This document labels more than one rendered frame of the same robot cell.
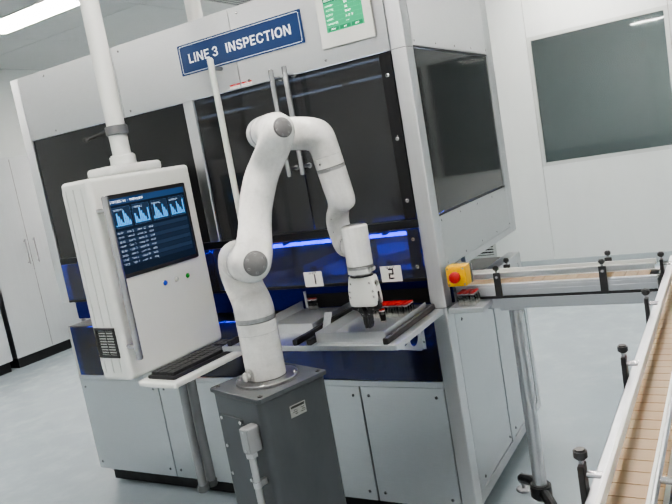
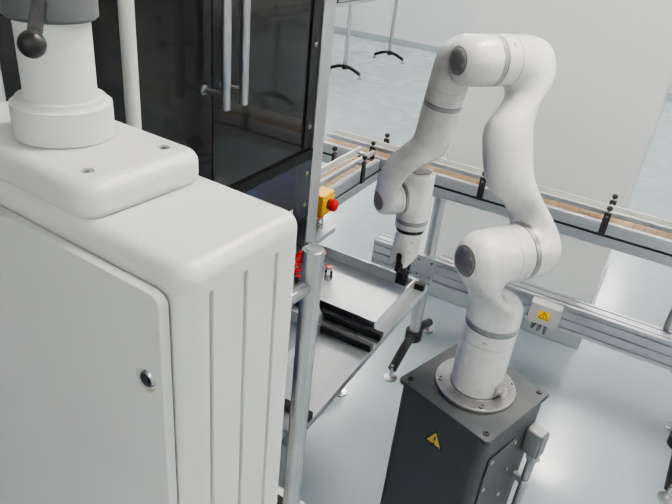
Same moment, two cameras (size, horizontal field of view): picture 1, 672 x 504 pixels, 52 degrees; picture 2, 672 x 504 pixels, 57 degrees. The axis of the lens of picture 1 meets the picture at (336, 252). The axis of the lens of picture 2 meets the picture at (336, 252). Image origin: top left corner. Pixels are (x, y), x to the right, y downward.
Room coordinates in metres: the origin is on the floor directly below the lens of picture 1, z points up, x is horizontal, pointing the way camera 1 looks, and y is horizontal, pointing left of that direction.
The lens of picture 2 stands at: (2.45, 1.37, 1.82)
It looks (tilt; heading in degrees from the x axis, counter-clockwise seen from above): 29 degrees down; 266
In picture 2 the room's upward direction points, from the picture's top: 6 degrees clockwise
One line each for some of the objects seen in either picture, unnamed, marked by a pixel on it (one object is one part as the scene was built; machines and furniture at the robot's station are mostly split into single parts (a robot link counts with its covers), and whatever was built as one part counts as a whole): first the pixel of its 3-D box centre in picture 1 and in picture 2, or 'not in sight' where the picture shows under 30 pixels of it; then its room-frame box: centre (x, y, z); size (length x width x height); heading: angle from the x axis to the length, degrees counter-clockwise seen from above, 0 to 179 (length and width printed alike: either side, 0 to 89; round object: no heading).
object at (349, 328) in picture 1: (372, 321); (341, 283); (2.31, -0.08, 0.90); 0.34 x 0.26 x 0.04; 149
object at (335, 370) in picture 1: (226, 350); not in sight; (2.93, 0.55, 0.73); 1.98 x 0.01 x 0.25; 59
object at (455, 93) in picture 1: (463, 126); not in sight; (2.81, -0.60, 1.51); 0.85 x 0.01 x 0.59; 149
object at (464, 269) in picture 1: (459, 274); (319, 200); (2.38, -0.42, 1.00); 0.08 x 0.07 x 0.07; 149
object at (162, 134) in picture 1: (155, 181); not in sight; (3.05, 0.73, 1.51); 0.49 x 0.01 x 0.59; 59
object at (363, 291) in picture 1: (363, 288); (407, 243); (2.15, -0.07, 1.05); 0.10 x 0.08 x 0.11; 59
